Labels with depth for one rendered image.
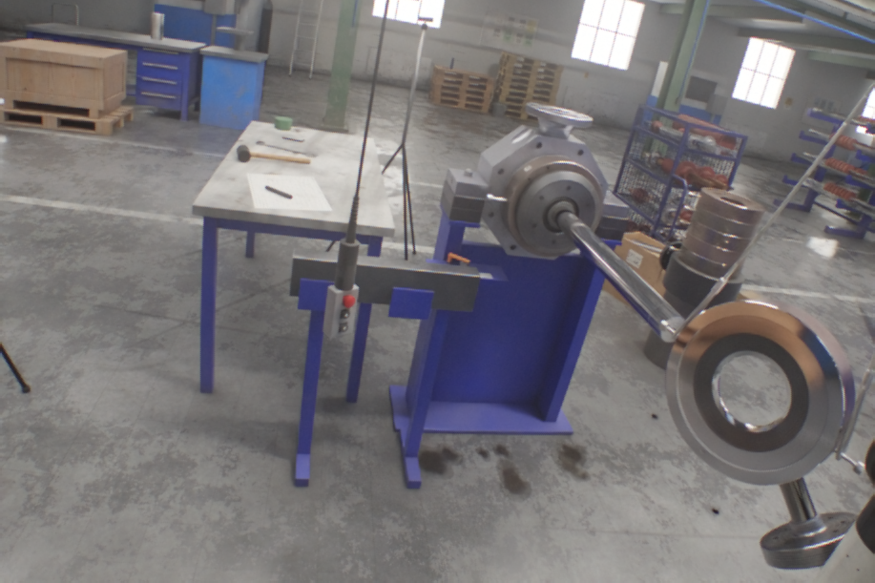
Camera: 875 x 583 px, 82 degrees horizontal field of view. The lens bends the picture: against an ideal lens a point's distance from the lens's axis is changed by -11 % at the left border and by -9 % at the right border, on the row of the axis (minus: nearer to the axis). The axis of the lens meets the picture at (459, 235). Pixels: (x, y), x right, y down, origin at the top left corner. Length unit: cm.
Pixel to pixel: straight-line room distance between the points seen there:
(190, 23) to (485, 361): 1063
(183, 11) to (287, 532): 1114
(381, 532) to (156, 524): 75
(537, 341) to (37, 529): 201
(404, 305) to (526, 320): 79
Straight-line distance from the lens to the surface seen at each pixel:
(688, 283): 335
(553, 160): 202
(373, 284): 185
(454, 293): 191
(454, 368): 258
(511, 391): 274
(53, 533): 220
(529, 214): 198
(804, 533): 131
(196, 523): 214
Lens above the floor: 164
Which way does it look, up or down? 21 degrees down
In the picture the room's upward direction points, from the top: 12 degrees clockwise
